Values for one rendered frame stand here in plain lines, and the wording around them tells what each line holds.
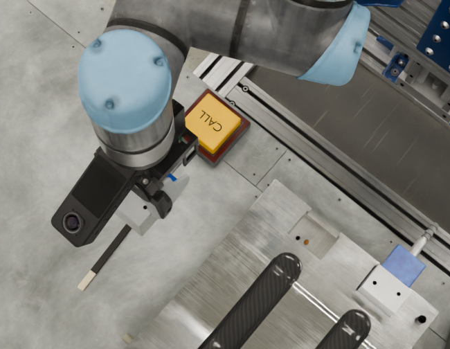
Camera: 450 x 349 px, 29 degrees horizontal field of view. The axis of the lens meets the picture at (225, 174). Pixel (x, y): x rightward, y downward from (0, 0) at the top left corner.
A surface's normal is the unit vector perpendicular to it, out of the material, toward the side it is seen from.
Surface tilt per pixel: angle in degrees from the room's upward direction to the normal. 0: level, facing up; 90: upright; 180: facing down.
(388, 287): 0
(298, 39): 55
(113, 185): 29
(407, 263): 0
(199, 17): 43
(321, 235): 0
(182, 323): 17
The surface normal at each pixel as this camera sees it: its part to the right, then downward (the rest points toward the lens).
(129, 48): 0.02, -0.28
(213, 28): -0.21, 0.52
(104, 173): -0.32, 0.08
